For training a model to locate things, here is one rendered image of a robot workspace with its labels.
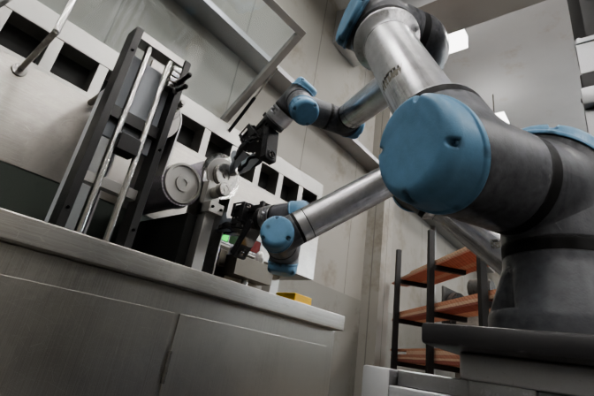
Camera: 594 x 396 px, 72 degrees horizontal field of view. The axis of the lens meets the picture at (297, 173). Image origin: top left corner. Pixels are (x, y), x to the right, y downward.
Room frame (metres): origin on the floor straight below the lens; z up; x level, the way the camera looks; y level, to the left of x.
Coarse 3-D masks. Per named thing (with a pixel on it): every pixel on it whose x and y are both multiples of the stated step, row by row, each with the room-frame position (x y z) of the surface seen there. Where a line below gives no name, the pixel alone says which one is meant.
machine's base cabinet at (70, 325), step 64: (0, 256) 0.62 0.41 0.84; (0, 320) 0.64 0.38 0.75; (64, 320) 0.70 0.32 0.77; (128, 320) 0.78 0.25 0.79; (192, 320) 0.87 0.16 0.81; (256, 320) 1.00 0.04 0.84; (0, 384) 0.67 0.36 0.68; (64, 384) 0.73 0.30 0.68; (128, 384) 0.80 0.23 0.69; (192, 384) 0.90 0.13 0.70; (256, 384) 1.02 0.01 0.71; (320, 384) 1.19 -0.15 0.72
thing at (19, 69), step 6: (54, 30) 0.80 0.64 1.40; (48, 36) 0.83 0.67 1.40; (54, 36) 0.82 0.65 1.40; (42, 42) 0.86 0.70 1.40; (48, 42) 0.85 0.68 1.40; (36, 48) 0.89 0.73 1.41; (42, 48) 0.88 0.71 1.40; (30, 54) 0.92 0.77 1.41; (36, 54) 0.91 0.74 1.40; (24, 60) 0.96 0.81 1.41; (30, 60) 0.94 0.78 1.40; (12, 66) 1.00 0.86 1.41; (18, 66) 1.00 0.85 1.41; (24, 66) 0.98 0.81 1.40; (18, 72) 1.01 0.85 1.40; (24, 72) 1.02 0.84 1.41
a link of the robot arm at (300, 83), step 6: (300, 78) 0.95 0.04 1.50; (294, 84) 0.96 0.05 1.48; (300, 84) 0.95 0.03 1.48; (306, 84) 0.95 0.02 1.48; (288, 90) 0.98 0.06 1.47; (306, 90) 0.96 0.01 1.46; (312, 90) 0.96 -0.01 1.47; (282, 96) 1.00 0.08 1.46; (276, 102) 1.02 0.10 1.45; (282, 102) 1.00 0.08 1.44; (282, 108) 1.00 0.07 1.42; (288, 114) 1.01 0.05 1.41
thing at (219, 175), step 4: (220, 164) 1.14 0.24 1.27; (224, 164) 1.15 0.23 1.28; (228, 164) 1.16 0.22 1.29; (216, 168) 1.14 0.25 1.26; (220, 168) 1.14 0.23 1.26; (224, 168) 1.15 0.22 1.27; (228, 168) 1.16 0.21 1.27; (216, 172) 1.13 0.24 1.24; (220, 172) 1.14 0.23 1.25; (224, 172) 1.15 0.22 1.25; (228, 172) 1.17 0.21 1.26; (216, 176) 1.14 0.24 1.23; (220, 176) 1.15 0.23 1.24; (224, 176) 1.15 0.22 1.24; (228, 176) 1.17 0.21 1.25; (232, 176) 1.18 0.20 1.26; (216, 180) 1.15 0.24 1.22; (220, 180) 1.15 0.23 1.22; (224, 180) 1.16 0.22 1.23; (228, 180) 1.17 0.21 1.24; (232, 180) 1.18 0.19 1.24
